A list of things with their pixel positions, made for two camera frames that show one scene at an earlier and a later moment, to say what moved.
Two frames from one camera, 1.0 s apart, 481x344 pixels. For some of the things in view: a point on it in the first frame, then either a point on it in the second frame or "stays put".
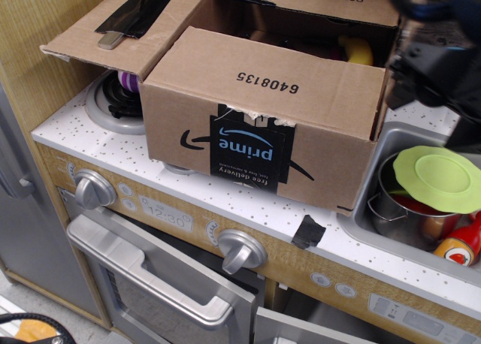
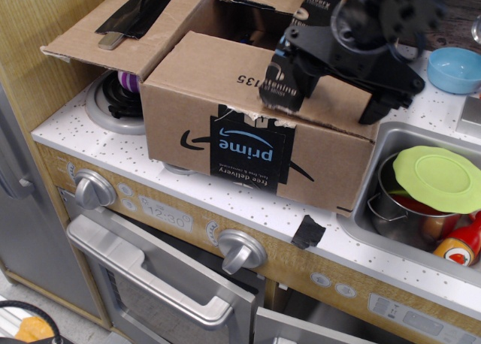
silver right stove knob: (240, 250) stays put
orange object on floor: (33, 330) stays put
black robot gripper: (440, 75) -> (385, 66)
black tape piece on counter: (309, 233) stays put
